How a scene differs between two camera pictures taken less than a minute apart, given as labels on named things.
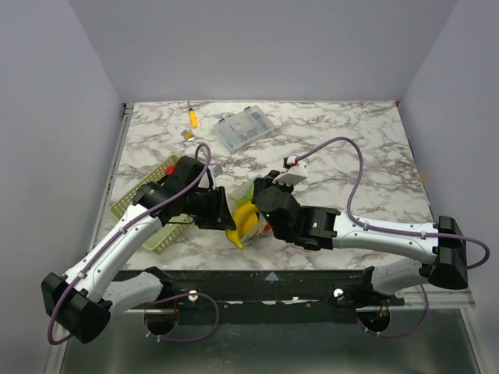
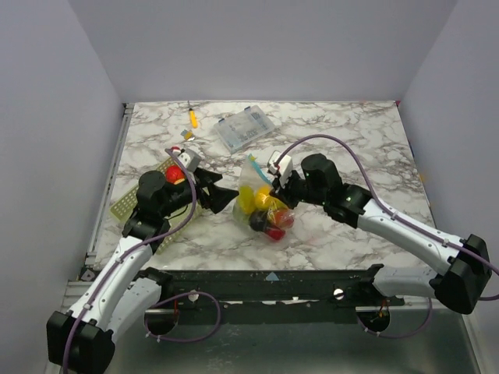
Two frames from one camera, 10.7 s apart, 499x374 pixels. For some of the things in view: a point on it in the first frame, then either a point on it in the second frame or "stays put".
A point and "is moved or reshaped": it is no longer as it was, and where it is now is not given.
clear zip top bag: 245,215 is moved or reshaped
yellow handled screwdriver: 192,116 stays put
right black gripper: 261,186 to 284,191
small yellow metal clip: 187,134 stays put
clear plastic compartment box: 242,128 stays put
